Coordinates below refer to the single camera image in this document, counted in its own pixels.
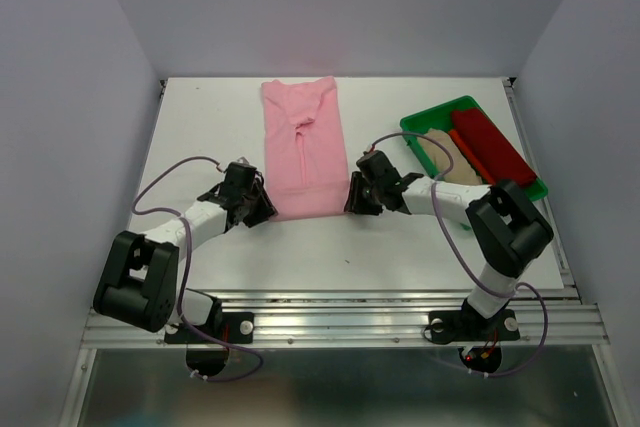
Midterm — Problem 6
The rolled red t-shirt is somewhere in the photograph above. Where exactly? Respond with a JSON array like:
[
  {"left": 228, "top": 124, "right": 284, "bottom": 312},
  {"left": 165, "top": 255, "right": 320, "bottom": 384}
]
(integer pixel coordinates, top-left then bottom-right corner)
[{"left": 450, "top": 108, "right": 537, "bottom": 189}]

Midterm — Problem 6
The green plastic tray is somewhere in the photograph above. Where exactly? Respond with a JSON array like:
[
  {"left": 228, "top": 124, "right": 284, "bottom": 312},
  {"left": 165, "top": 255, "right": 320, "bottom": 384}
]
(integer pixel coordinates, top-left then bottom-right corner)
[{"left": 399, "top": 96, "right": 548, "bottom": 201}]

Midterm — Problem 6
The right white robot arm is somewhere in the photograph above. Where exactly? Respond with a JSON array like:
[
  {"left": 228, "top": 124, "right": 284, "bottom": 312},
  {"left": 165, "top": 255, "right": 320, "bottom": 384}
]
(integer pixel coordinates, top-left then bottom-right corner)
[{"left": 344, "top": 150, "right": 554, "bottom": 337}]

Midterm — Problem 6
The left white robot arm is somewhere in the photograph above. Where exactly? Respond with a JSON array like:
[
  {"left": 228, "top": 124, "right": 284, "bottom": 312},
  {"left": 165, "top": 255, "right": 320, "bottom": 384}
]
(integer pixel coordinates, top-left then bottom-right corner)
[{"left": 92, "top": 162, "right": 277, "bottom": 333}]

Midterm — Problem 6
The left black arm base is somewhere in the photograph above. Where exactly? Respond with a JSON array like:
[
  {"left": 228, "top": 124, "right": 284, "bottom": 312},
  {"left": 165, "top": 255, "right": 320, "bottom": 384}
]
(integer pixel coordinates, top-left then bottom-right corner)
[{"left": 164, "top": 310, "right": 264, "bottom": 383}]

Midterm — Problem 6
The aluminium rail frame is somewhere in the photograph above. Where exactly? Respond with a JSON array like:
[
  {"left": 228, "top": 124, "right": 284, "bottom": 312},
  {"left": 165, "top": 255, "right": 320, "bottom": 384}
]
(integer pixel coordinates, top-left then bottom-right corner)
[{"left": 58, "top": 77, "right": 621, "bottom": 427}]

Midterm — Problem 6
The rolled beige t-shirt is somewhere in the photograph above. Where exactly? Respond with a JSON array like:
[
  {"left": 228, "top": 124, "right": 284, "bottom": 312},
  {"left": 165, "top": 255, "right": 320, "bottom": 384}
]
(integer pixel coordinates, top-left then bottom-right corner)
[{"left": 418, "top": 128, "right": 485, "bottom": 186}]

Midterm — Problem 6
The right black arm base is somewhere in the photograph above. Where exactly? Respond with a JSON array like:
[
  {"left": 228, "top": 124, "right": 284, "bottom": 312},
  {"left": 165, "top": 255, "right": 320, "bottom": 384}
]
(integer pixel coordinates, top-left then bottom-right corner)
[{"left": 422, "top": 301, "right": 521, "bottom": 378}]

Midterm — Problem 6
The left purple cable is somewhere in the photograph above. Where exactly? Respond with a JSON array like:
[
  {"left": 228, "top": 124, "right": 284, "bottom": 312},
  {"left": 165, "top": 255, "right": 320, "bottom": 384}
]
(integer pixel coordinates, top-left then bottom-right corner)
[{"left": 130, "top": 155, "right": 265, "bottom": 382}]

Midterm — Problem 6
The pink t-shirt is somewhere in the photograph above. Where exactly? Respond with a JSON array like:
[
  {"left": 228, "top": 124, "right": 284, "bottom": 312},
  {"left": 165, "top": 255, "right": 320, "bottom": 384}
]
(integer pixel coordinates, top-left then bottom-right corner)
[{"left": 261, "top": 77, "right": 350, "bottom": 221}]

